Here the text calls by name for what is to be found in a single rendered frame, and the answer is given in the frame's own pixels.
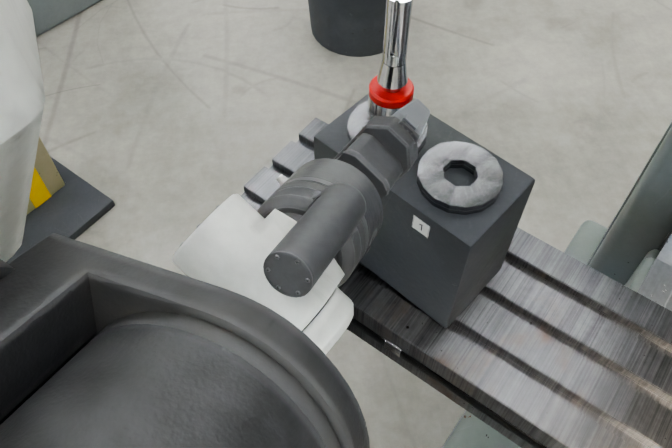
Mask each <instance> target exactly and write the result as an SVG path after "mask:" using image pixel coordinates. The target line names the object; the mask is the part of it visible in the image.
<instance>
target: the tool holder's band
mask: <svg viewBox="0 0 672 448"><path fill-rule="evenodd" d="M377 76H378V75H377ZM377 76H375V77H374V78H373V79H372V80H371V82H370V84H369V96H370V98H371V100H372V101H373V102H374V103H375V104H377V105H379V106H381V107H384V108H389V109H396V108H401V107H403V106H405V105H406V104H408V103H409V102H411V100H412V98H413V95H414V85H413V82H412V81H411V80H410V79H409V78H408V82H407V84H406V85H405V86H404V87H403V88H402V90H400V91H399V92H397V93H388V92H386V91H384V90H383V89H382V88H381V85H380V84H379V83H378V81H377Z"/></svg>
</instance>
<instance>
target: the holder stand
mask: <svg viewBox="0 0 672 448"><path fill-rule="evenodd" d="M368 98H369V93H368V94H367V95H366V96H364V97H363V98H362V99H361V100H359V101H358V102H357V103H355V104H354V105H353V106H352V107H350V108H349V109H348V110H346V111H345V112H344V113H343V114H341V115H340V116H339V117H337V118H336V119H335V120H334V121H332V122H331V123H330V124H328V125H327V126H326V127H324V128H323V129H322V130H321V131H319V132H318V133H317V134H315V136H314V160H315V159H321V158H330V159H334V158H335V157H336V156H337V153H338V152H340V151H341V150H342V149H343V147H344V146H346V145H347V144H348V143H349V142H350V141H351V140H352V139H353V138H354V137H355V136H356V135H357V134H358V133H359V132H360V131H361V129H362V127H363V126H365V125H366V124H367V116H368ZM417 147H418V158H417V159H416V161H415V162H414V164H413V165H412V167H411V168H410V170H409V171H407V172H406V173H405V174H404V175H403V176H402V177H401V178H400V179H398V180H397V181H396V182H395V184H394V185H393V186H392V188H391V189H390V191H389V192H388V193H389V194H388V195H387V196H386V195H385V196H384V197H383V198H382V199H381V201H382V205H383V222H382V226H381V229H380V231H379V233H378V234H377V236H376V237H375V239H374V240H373V242H372V243H371V247H370V249H369V251H368V252H367V253H366V255H365V256H364V257H362V259H361V260H360V262H361V263H362V264H363V265H365V266H366V267H367V268H369V269H370V270H371V271H372V272H374V273H375V274H376V275H377V276H379V277H380V278H381V279H383V280H384V281H385V282H386V283H388V284H389V285H390V286H391V287H393V288H394V289H395V290H397V291H398V292H399V293H400V294H402V295H403V296H404V297H405V298H407V299H408V300H409V301H411V302H412V303H413V304H414V305H416V306H417V307H418V308H419V309H421V310H422V311H423V312H425V313H426V314H427V315H428V316H430V317H431V318H432V319H433V320H435V321H436V322H437V323H439V324H440V325H441V326H442V327H444V328H447V327H449V326H450V325H451V323H452V322H453V321H454V320H455V319H456V318H457V317H458V316H459V315H460V314H461V312H462V311H463V310H464V309H465V308H466V307H467V306H468V305H469V304H470V302H471V301H472V300H473V299H474V298H475V297H476V296H477V295H478V294H479V292H480V291H481V290H482V289H483V288H484V287H485V286H486V285H487V284H488V282H489V281H490V280H491V279H492V278H493V277H494V276H495V275H496V274H497V273H498V271H499V270H500V269H501V267H502V264H503V262H504V259H505V257H506V254H507V252H508V249H509V247H510V244H511V242H512V239H513V236H514V234H515V231H516V229H517V226H518V224H519V221H520V219H521V216H522V214H523V211H524V209H525V206H526V203H527V201H528V198H529V196H530V193H531V191H532V188H533V186H534V183H535V179H534V178H533V177H531V176H530V175H528V174H526V173H525V172H523V171H522V170H520V169H518V168H517V167H515V166H514V165H512V164H510V163H509V162H507V161H505V160H504V159H502V158H501V157H499V156H497V155H496V154H494V153H493V152H491V151H489V150H488V149H486V148H485V147H483V146H481V145H480V144H478V143H477V142H475V141H473V140H472V139H470V138H468V137H467V136H465V135H464V134H462V133H460V132H459V131H457V130H456V129H454V128H452V127H451V126H449V125H448V124H446V123H444V122H443V121H441V120H440V119H438V118H436V117H435V116H433V115H431V114H430V115H429V117H428V120H427V122H426V125H425V127H424V129H423V132H422V134H421V137H420V138H419V139H418V141H417Z"/></svg>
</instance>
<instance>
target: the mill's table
mask: <svg viewBox="0 0 672 448"><path fill-rule="evenodd" d="M327 125H328V124H327V123H325V122H324V121H322V120H320V119H318V118H315V119H314V120H312V121H311V122H310V123H309V124H308V125H307V126H306V127H305V128H304V129H303V130H302V131H301V132H300V133H299V140H298V141H297V142H296V143H295V142H294V141H290V142H289V143H288V144H287V145H286V146H285V147H284V148H283V149H282V150H281V151H280V152H279V153H278V154H277V155H276V156H275V157H273V158H272V163H273V165H272V166H271V167H270V168H267V167H265V166H264V167H263V168H262V169H261V170H260V171H259V172H258V173H257V174H256V175H255V176H253V177H252V178H251V179H250V180H249V181H248V182H247V183H246V184H245V185H244V191H245V192H244V193H243V194H242V195H241V197H242V198H243V199H244V200H245V201H246V202H247V203H248V204H249V205H250V206H252V207H253V208H254V209H255V210H256V211H257V210H258V209H259V207H260V206H261V205H262V204H263V203H264V202H265V201H266V200H267V199H268V198H269V197H270V196H271V195H272V194H273V193H274V192H275V191H276V190H277V189H278V188H279V187H280V186H281V185H280V184H279V182H278V181H277V180H276V179H277V178H278V177H279V176H280V175H281V174H282V175H283V176H286V177H287V178H289V177H290V176H291V175H292V174H293V173H294V172H295V171H296V170H297V169H298V168H299V167H300V166H302V165H303V164H305V163H307V162H309V161H312V160H314V136H315V134H317V133H318V132H319V131H321V130H322V129H323V128H324V127H326V126H327ZM338 288H339V289H340V290H341V291H342V292H343V293H344V294H345V295H346V296H347V297H349V298H350V299H351V300H352V302H353V307H354V315H353V318H352V320H351V322H350V324H349V326H348V327H347V330H349V331H350V332H352V333H353V334H355V335H356V336H358V337H359V338H361V339H362V340H364V341H365V342H367V343H368V344H369V345H371V346H372V347H374V348H375V349H377V350H378V351H380V352H381V353H383V354H384V355H386V356H387V357H389V358H390V359H392V360H393V361H394V362H396V363H397V364H399V365H400V366H402V367H403V368H405V369H406V370H408V371H409V372H411V373H412V374H414V375H415V376H417V377H418V378H420V379H421V380H422V381H424V382H425V383H427V384H428V385H430V386H431V387H433V388H434V389H436V390H437V391H439V392H440V393H442V394H443V395H445V396H446V397H447V398H449V399H450V400H452V401H453V402H455V403H456V404H458V405H459V406H461V407H462V408H464V409H465V410H467V411H468V412H470V413H471V414H473V415H474V416H475V417H477V418H478V419H480V420H481V421H483V422H484V423H486V424H487V425H489V426H490V427H492V428H493V429H495V430H496V431H498V432H499V433H500V434H502V435H503V436H505V437H506V438H508V439H509V440H511V441H512V442H514V443H515V444H517V445H518V446H520V447H521V448H672V311H670V310H668V309H666V308H665V307H663V306H661V305H659V304H657V303H655V302H654V301H652V300H650V299H648V298H646V297H644V296H643V295H641V294H639V293H637V292H635V291H633V290H632V289H630V288H628V287H626V286H624V285H622V284H621V283H619V282H617V281H615V280H613V279H611V278H610V277H608V276H606V275H604V274H602V273H600V272H599V271H597V270H595V269H593V268H591V267H589V266H588V265H586V264H584V263H582V262H580V261H578V260H577V259H575V258H573V257H571V256H569V255H567V254H566V253H564V252H562V251H560V250H558V249H556V248H555V247H553V246H551V245H549V244H547V243H545V242H544V241H542V240H540V239H538V238H536V237H534V236H533V235H531V234H529V233H527V232H525V231H523V230H522V229H520V228H518V227H517V229H516V231H515V234H514V236H513V239H512V242H511V244H510V247H509V249H508V252H507V254H506V257H505V259H504V262H503V264H502V267H501V269H500V270H499V271H498V273H497V274H496V275H495V276H494V277H493V278H492V279H491V280H490V281H489V282H488V284H487V285H486V286H485V287H484V288H483V289H482V290H481V291H480V292H479V294H478V295H477V296H476V297H475V298H474V299H473V300H472V301H471V302H470V304H469V305H468V306H467V307H466V308H465V309H464V310H463V311H462V312H461V314H460V315H459V316H458V317H457V318H456V319H455V320H454V321H453V322H452V323H451V325H450V326H449V327H447V328H444V327H442V326H441V325H440V324H439V323H437V322H436V321H435V320H433V319H432V318H431V317H430V316H428V315H427V314H426V313H425V312H423V311H422V310H421V309H419V308H418V307H417V306H416V305H414V304H413V303H412V302H411V301H409V300H408V299H407V298H405V297H404V296H403V295H402V294H400V293H399V292H398V291H397V290H395V289H394V288H393V287H391V286H390V285H389V284H388V283H386V282H385V281H384V280H383V279H381V278H380V277H379V276H377V275H376V274H375V273H374V272H372V271H371V270H370V269H369V268H367V267H366V266H365V265H363V264H362V263H361V262H359V263H358V265H357V266H356V268H355V269H354V271H353V272H352V274H351V275H350V277H349V278H348V279H347V281H346V282H345V283H343V284H342V285H341V286H339V287H338Z"/></svg>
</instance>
